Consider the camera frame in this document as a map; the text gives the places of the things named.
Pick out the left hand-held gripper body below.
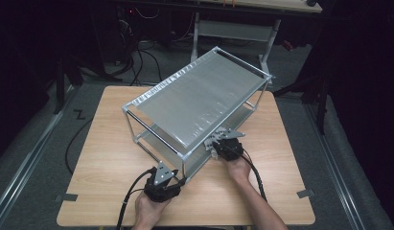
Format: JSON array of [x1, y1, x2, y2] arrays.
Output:
[[144, 160, 179, 203]]

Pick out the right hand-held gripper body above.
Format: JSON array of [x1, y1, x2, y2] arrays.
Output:
[[212, 127, 246, 162]]

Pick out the silver metal shelf rack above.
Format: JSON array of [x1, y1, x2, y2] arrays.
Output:
[[122, 46, 274, 183]]

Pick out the person's left hand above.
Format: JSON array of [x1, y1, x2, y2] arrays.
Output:
[[133, 192, 172, 226]]

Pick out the person's right hand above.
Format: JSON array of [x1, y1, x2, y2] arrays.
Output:
[[221, 156, 252, 187]]

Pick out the dark metal stand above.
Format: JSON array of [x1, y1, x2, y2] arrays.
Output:
[[274, 61, 330, 135], [53, 52, 85, 115]]

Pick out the desk with white legs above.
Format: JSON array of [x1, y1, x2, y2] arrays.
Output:
[[189, 0, 323, 85]]

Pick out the dark computer tower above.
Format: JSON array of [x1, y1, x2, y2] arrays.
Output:
[[90, 4, 138, 65]]

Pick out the left hand-held gripper black cable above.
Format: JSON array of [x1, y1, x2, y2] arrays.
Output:
[[116, 168, 154, 230]]

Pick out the hand-held gripper black cable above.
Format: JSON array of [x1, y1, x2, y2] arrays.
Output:
[[239, 148, 268, 202], [116, 168, 154, 230]]

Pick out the right hand-held gripper black cable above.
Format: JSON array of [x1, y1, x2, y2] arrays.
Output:
[[239, 148, 268, 202]]

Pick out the thin black floor cable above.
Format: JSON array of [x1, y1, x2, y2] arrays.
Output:
[[64, 118, 93, 175]]

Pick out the metal floor rail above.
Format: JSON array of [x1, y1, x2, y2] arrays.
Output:
[[304, 103, 366, 230], [0, 85, 78, 221]]

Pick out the black cable bundle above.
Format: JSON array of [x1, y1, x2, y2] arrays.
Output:
[[117, 18, 164, 86]]

